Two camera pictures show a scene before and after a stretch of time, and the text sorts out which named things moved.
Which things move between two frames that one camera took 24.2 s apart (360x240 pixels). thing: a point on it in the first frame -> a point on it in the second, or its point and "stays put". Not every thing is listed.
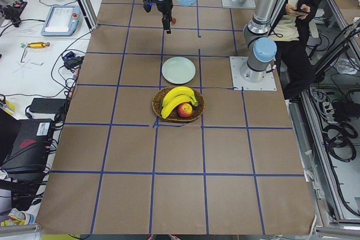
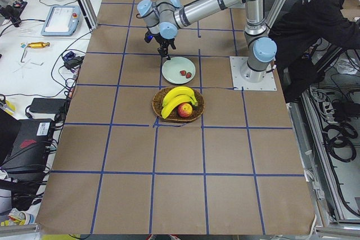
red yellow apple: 184,109 stays put
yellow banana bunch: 175,96 stays put
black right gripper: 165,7 -> 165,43
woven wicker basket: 174,115 stays put
